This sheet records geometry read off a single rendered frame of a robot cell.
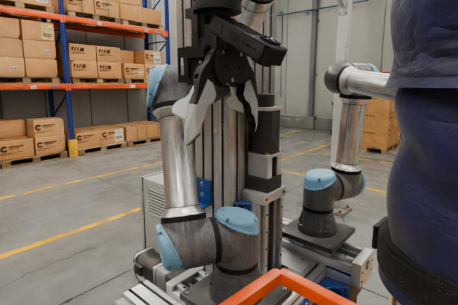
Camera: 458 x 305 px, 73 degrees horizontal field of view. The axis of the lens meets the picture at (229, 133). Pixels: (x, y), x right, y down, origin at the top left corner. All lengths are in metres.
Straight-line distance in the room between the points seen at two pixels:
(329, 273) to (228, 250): 0.57
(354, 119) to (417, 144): 0.88
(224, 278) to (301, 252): 0.51
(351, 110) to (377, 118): 6.67
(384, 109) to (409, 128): 7.47
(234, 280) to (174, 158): 0.34
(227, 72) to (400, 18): 0.22
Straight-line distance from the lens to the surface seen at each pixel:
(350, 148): 1.28
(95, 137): 7.95
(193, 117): 0.41
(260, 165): 1.03
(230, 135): 0.97
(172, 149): 0.81
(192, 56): 0.47
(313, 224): 1.25
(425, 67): 0.37
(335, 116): 4.02
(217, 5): 0.46
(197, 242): 0.79
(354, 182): 1.32
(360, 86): 1.06
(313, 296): 0.56
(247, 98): 0.49
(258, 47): 0.40
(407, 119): 0.39
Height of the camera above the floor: 1.60
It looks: 9 degrees down
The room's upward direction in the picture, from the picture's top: straight up
